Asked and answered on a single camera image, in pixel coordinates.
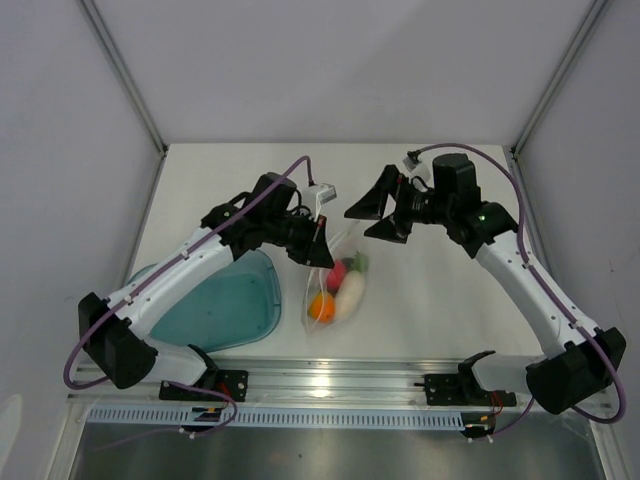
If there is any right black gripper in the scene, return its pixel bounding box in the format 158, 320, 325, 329
345, 166, 453, 245

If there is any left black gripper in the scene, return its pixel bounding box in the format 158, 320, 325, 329
265, 210, 335, 270

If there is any bright red tomato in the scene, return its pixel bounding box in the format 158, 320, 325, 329
325, 260, 348, 292

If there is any clear zip top bag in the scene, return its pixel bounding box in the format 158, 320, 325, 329
301, 220, 371, 336

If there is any white radish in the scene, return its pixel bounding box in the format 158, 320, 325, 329
334, 251, 369, 321

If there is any green orange mango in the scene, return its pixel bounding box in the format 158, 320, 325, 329
307, 292, 336, 324

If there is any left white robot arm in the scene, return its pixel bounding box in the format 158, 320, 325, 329
75, 172, 334, 400

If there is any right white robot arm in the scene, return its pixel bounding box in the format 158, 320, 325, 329
344, 154, 627, 423

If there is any teal plastic tray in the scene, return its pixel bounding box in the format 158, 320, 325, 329
118, 246, 282, 353

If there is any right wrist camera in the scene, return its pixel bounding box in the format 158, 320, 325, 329
403, 151, 481, 203

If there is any aluminium mounting rail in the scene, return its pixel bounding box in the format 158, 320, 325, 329
67, 357, 614, 412

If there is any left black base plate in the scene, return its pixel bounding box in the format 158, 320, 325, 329
159, 370, 249, 402

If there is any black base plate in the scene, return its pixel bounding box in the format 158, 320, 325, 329
159, 370, 249, 402
415, 373, 517, 407

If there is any white slotted cable duct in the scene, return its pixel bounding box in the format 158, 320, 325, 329
87, 405, 465, 431

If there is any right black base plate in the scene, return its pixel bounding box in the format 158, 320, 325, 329
415, 373, 517, 407

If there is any right aluminium frame post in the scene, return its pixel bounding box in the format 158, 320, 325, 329
510, 0, 613, 160

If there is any aluminium frame post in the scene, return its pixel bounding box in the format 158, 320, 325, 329
510, 0, 613, 160
76, 0, 168, 156

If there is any left aluminium frame post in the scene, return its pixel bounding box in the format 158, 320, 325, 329
76, 0, 168, 156

